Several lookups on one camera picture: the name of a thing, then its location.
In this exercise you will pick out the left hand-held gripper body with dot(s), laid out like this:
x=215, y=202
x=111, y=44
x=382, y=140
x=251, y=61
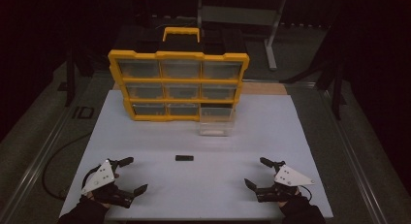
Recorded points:
x=102, y=177

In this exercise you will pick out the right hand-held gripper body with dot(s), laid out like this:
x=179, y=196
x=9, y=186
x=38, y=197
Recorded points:
x=284, y=182

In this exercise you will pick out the small black rectangular block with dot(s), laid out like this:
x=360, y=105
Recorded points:
x=184, y=158

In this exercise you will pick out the clear plastic drawer bin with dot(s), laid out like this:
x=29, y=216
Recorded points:
x=215, y=122

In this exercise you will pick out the person's right hand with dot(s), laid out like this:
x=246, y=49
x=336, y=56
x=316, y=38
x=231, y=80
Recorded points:
x=290, y=198

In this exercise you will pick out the person's left hand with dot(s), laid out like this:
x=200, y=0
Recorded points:
x=97, y=198

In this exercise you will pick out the wooden board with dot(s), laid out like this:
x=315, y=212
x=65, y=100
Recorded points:
x=263, y=88

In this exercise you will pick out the grid of clear drawers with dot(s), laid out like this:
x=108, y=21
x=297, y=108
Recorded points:
x=179, y=88

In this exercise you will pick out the black metal stand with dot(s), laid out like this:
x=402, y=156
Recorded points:
x=336, y=85

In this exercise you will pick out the yellow black organizer cabinet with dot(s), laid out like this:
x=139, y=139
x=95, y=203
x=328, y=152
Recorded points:
x=178, y=56

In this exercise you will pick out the aluminium floor rail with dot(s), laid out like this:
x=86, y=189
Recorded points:
x=38, y=159
x=352, y=153

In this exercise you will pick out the grey metal desk frame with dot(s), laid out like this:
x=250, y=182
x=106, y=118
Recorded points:
x=239, y=15

